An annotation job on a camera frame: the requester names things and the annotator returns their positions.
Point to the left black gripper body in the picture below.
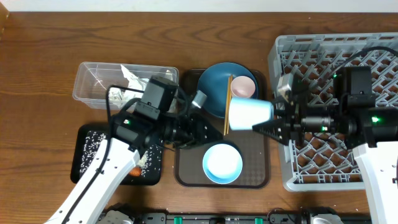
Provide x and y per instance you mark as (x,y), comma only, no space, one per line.
(188,130)

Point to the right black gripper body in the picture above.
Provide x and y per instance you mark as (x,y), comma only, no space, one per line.
(294,116)

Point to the light blue rice bowl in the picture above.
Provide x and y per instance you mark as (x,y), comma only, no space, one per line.
(222,163)

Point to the light blue cup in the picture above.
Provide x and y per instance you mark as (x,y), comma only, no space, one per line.
(244,113)

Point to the pink cup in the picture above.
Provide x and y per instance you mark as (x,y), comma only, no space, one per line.
(243,87)

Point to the orange carrot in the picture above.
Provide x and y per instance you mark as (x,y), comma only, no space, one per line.
(135,172)

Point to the large white tissue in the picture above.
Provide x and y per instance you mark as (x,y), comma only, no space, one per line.
(134,81)

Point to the small white tissue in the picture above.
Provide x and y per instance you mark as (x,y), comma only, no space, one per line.
(118,95)

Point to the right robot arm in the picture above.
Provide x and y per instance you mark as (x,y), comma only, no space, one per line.
(369,132)

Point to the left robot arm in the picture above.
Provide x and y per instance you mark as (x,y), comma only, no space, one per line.
(130,135)

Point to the grey dishwasher rack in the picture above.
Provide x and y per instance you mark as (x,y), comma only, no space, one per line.
(323,163)

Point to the brown serving tray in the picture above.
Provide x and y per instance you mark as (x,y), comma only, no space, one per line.
(253,147)

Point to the spilled white rice pile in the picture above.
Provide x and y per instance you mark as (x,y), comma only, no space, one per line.
(150,162)

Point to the dark blue plate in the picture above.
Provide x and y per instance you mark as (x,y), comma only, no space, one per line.
(213,83)

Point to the right wooden chopstick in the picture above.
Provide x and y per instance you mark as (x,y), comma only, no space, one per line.
(228,101)

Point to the black plastic tray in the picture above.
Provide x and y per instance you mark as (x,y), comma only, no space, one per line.
(82,132)

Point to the clear plastic bin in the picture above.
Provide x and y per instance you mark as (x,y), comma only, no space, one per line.
(93,79)

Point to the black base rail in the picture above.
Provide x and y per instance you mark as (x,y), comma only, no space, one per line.
(123,213)

